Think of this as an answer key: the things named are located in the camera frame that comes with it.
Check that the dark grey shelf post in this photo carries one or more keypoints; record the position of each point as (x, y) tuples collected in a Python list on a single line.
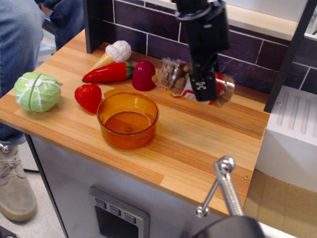
[(290, 54)]

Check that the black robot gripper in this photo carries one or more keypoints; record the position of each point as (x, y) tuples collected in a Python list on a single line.
[(207, 30)]

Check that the metal clamp screw handle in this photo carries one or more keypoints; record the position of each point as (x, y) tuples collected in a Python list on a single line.
[(223, 168)]

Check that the green toy cabbage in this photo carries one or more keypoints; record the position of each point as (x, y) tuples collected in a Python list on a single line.
[(37, 92)]

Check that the red toy strawberry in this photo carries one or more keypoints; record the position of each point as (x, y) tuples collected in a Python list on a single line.
[(89, 96)]

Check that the clear jar of almonds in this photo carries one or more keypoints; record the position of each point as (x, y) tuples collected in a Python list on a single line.
[(173, 76)]

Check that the blue jeans leg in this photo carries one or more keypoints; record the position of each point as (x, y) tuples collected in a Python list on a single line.
[(67, 19), (20, 37)]

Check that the grey toy oven panel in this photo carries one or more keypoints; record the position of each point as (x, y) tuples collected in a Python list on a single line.
[(117, 219)]

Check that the dark red toy egg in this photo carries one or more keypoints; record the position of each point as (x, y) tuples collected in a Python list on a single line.
[(142, 76)]

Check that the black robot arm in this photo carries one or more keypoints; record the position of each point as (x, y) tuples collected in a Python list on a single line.
[(207, 32)]

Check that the white toy sink unit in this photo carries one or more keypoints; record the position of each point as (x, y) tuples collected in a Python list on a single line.
[(289, 148)]

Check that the red toy chili pepper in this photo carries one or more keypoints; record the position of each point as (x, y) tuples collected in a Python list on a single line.
[(112, 72)]

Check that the orange transparent plastic pot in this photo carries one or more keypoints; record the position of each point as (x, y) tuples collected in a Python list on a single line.
[(127, 119)]

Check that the beige suede shoe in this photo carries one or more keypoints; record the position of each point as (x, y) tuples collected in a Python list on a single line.
[(17, 201)]

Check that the toy ice cream cone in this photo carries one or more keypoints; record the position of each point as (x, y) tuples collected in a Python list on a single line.
[(119, 51)]

